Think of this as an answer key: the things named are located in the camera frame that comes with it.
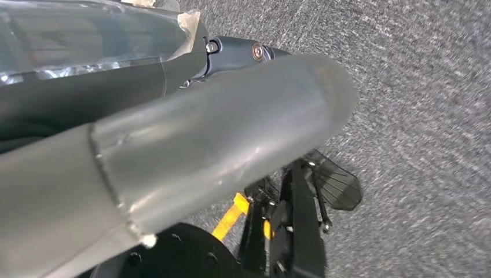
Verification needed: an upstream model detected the yellow floor tape square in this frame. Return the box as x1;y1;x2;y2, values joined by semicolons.
211;192;275;243

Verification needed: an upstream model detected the black robot hip joint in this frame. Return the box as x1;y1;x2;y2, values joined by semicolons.
89;222;247;278

